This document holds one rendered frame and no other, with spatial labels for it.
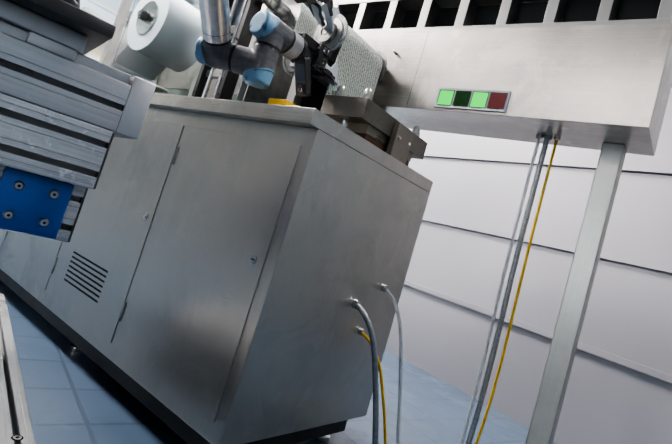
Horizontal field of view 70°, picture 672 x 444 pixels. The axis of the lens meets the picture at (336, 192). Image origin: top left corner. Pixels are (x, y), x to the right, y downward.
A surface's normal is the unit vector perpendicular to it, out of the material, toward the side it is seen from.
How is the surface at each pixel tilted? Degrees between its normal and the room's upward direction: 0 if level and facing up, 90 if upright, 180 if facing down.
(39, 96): 90
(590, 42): 90
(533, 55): 90
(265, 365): 90
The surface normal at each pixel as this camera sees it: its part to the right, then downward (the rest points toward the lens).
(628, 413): -0.74, -0.28
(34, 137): 0.60, 0.11
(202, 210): -0.58, -0.25
